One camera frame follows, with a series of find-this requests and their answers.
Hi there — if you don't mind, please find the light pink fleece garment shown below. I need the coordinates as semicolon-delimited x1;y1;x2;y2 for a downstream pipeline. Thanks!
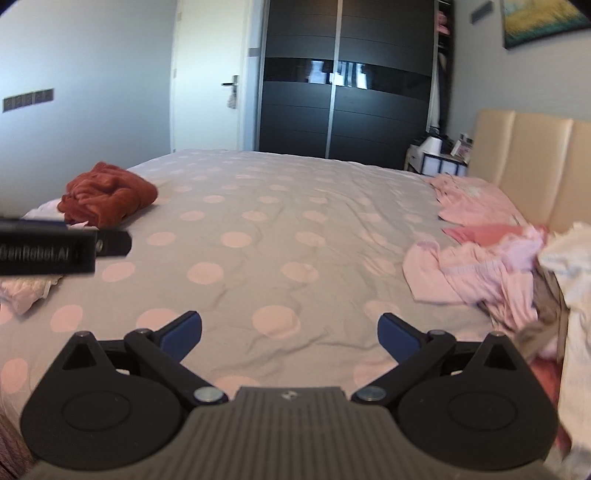
1;276;61;315

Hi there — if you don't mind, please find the pink striped clothes pile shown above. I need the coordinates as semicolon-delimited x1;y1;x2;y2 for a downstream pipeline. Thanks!
403;174;546;332

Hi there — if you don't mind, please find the rust red folded garment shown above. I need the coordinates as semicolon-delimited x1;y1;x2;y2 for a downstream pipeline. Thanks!
57;162;158;229

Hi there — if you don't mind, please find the coral pink garment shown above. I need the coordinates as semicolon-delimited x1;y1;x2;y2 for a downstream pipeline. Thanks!
443;224;546;247

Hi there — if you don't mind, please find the brown khaki garment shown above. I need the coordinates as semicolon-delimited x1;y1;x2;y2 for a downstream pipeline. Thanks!
513;262;570;362

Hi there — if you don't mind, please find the grey polka dot bedsheet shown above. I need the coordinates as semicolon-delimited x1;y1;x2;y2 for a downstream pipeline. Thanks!
1;150;490;421

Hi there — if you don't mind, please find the white door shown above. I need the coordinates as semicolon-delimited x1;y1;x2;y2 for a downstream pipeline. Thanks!
170;1;266;151

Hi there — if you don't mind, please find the white garment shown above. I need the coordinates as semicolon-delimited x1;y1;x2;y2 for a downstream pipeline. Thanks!
538;222;590;479

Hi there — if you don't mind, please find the white bedside table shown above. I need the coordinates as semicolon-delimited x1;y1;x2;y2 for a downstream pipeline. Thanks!
404;135;473;177

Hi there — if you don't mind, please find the beige padded headboard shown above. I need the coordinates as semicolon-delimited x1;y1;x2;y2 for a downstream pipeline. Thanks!
468;109;591;232

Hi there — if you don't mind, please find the black sliding wardrobe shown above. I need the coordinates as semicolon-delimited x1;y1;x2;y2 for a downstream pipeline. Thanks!
257;0;440;170

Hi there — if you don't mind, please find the grey wall switch panel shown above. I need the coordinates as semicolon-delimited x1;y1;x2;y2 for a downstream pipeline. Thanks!
2;88;54;113

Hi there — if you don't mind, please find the framed wall painting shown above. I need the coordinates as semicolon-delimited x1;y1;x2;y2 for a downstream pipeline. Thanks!
501;0;590;50

